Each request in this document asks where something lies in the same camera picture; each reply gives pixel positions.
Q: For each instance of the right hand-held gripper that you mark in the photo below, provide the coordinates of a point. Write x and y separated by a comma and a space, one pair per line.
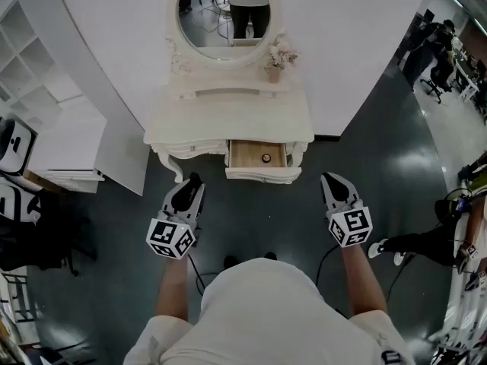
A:
352, 224

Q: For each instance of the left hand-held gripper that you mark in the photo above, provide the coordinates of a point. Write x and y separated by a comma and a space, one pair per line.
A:
167, 234

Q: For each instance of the large white wooden drawer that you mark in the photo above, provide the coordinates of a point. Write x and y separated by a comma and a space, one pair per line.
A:
247, 156

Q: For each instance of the small round dark object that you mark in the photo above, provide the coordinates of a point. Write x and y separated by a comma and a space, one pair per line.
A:
266, 158

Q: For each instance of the person's left forearm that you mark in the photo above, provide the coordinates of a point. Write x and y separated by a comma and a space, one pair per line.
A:
171, 291

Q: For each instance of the person's right forearm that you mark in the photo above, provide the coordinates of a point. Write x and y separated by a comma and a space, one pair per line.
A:
361, 280

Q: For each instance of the white dressing table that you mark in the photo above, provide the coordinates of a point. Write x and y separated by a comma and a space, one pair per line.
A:
228, 116

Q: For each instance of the low white cabinet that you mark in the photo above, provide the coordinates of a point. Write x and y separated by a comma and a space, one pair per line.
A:
68, 146

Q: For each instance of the person's white shirt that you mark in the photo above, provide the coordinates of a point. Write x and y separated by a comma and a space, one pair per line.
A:
266, 318

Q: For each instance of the pink flowers in vase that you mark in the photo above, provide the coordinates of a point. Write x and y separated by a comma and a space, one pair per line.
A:
279, 57

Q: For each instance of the black office chair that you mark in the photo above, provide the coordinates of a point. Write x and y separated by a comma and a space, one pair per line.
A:
42, 242

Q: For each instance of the white device with black marks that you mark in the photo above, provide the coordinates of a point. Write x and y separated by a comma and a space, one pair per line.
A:
15, 154

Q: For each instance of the oval white framed mirror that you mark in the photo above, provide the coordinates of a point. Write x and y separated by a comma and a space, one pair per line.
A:
224, 13

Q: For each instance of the white cube shelf unit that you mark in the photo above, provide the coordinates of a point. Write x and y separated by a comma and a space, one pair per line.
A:
26, 63

